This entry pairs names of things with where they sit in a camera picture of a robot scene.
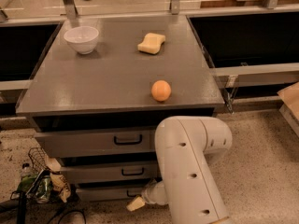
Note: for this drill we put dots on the grey top drawer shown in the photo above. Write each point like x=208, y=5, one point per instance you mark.
x=87, y=143

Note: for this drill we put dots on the clear plastic bottle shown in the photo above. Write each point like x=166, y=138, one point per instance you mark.
x=26, y=172

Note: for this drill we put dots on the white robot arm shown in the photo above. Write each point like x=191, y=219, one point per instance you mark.
x=185, y=147

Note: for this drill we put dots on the grey bottom drawer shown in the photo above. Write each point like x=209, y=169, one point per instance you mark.
x=109, y=193

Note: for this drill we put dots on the orange fruit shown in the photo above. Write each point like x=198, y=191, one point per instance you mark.
x=161, y=90

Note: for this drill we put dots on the grey drawer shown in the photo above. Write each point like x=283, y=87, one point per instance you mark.
x=119, y=171
x=109, y=193
x=87, y=143

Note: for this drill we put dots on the yellow sponge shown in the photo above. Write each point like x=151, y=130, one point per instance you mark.
x=151, y=43

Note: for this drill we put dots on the black wire basket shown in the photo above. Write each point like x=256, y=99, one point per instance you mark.
x=37, y=157

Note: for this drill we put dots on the green snack bag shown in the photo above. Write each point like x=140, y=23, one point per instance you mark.
x=36, y=187

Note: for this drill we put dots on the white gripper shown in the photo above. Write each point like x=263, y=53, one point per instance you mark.
x=151, y=192

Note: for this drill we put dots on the grey middle drawer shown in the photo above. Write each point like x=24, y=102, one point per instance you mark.
x=119, y=171

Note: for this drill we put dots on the white bowl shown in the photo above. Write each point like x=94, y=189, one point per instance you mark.
x=82, y=39

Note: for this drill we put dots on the wooden board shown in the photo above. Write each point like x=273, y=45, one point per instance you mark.
x=230, y=3

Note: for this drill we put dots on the brown cardboard box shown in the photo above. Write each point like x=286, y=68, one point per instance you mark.
x=290, y=98

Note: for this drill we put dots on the grey drawer cabinet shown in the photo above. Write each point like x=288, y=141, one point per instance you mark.
x=110, y=88

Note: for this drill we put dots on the metal bracket left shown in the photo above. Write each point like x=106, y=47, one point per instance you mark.
x=70, y=9

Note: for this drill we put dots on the tan paper snack bag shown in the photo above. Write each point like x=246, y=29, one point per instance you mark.
x=58, y=180

